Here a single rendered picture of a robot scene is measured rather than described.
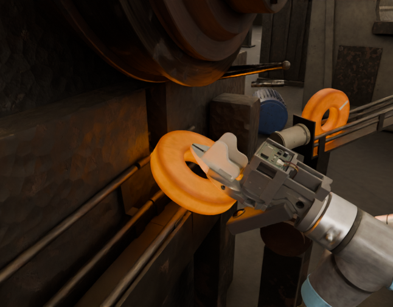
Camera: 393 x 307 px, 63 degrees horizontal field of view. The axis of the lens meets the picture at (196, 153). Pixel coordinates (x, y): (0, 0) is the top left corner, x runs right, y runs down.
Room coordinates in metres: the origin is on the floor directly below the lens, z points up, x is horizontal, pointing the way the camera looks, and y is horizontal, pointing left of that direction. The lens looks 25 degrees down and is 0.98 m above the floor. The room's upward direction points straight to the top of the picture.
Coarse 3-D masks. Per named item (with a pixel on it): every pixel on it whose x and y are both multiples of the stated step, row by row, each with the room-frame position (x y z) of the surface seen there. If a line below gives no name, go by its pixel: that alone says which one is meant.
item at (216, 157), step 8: (216, 144) 0.44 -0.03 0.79; (224, 144) 0.43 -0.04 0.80; (192, 152) 0.47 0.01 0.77; (200, 152) 0.47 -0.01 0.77; (208, 152) 0.45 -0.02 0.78; (216, 152) 0.44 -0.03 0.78; (224, 152) 0.43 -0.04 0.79; (200, 160) 0.45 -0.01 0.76; (208, 160) 0.45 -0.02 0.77; (216, 160) 0.44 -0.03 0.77; (224, 160) 0.43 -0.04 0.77; (208, 168) 0.43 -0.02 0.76; (216, 168) 0.44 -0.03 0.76; (224, 168) 0.43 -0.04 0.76; (232, 168) 0.43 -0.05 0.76; (224, 176) 0.43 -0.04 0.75; (232, 176) 0.43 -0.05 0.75
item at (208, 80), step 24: (72, 0) 0.33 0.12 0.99; (96, 0) 0.32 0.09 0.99; (120, 0) 0.29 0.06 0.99; (144, 0) 0.32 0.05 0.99; (96, 24) 0.34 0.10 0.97; (120, 24) 0.33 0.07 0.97; (144, 24) 0.32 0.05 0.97; (120, 48) 0.36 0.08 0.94; (144, 48) 0.32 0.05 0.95; (168, 48) 0.36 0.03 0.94; (240, 48) 0.58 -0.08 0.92; (168, 72) 0.36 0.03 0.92; (192, 72) 0.41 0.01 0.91; (216, 72) 0.48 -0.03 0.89
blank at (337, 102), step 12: (312, 96) 0.83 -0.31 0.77; (324, 96) 0.81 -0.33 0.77; (336, 96) 0.83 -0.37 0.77; (312, 108) 0.80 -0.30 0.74; (324, 108) 0.81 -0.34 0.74; (336, 108) 0.84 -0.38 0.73; (348, 108) 0.86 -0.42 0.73; (312, 120) 0.79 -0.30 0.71; (336, 120) 0.84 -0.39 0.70; (336, 132) 0.84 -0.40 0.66
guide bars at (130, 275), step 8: (184, 208) 0.39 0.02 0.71; (176, 216) 0.37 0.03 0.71; (168, 224) 0.36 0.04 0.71; (176, 224) 0.36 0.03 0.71; (160, 232) 0.34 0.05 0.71; (168, 232) 0.35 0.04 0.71; (160, 240) 0.33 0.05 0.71; (152, 248) 0.32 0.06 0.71; (144, 256) 0.30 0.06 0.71; (152, 256) 0.32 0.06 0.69; (136, 264) 0.29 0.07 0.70; (144, 264) 0.29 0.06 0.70; (128, 272) 0.28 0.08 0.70; (136, 272) 0.28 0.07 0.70; (120, 280) 0.27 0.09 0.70; (128, 280) 0.27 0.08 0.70; (120, 288) 0.26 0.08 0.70; (112, 296) 0.25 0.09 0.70; (120, 296) 0.26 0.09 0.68; (104, 304) 0.24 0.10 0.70; (112, 304) 0.24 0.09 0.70
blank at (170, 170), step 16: (160, 144) 0.45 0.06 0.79; (176, 144) 0.47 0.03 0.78; (208, 144) 0.51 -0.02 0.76; (160, 160) 0.42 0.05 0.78; (176, 160) 0.44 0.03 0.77; (192, 160) 0.50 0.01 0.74; (160, 176) 0.41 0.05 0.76; (176, 176) 0.40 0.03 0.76; (192, 176) 0.42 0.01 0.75; (176, 192) 0.39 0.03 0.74; (192, 192) 0.39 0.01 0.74; (208, 192) 0.40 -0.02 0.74; (192, 208) 0.39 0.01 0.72; (208, 208) 0.39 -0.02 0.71; (224, 208) 0.41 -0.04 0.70
